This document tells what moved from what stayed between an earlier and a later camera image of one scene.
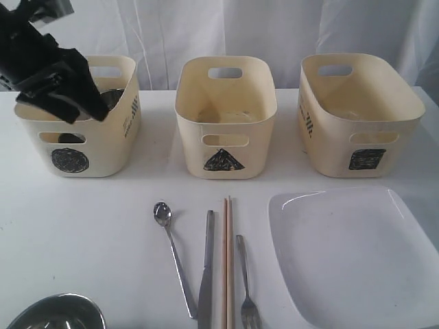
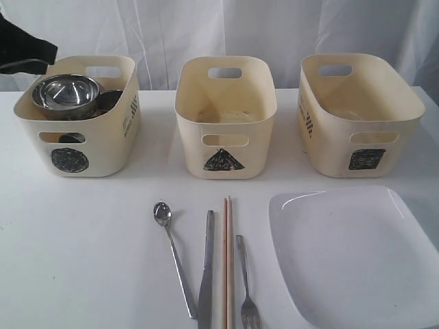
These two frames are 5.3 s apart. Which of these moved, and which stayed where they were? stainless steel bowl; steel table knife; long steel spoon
Moved: stainless steel bowl
Stayed: long steel spoon; steel table knife
